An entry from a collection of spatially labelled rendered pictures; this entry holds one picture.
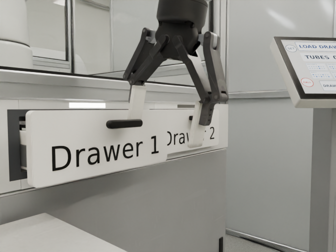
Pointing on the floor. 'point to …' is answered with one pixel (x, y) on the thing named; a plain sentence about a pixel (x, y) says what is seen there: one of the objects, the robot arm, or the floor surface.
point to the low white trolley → (49, 237)
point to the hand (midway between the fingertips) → (162, 128)
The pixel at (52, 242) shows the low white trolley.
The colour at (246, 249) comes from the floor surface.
